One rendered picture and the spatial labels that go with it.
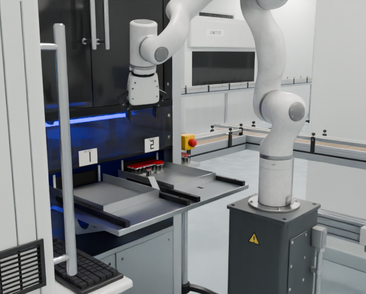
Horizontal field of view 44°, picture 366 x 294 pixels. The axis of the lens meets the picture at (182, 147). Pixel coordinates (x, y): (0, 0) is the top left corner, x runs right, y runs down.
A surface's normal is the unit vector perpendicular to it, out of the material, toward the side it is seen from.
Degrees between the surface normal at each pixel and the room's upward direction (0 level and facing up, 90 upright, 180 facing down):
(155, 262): 90
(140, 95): 105
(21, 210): 90
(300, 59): 90
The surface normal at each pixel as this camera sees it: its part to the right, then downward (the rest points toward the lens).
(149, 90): 0.38, 0.46
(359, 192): -0.68, 0.15
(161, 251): 0.73, 0.14
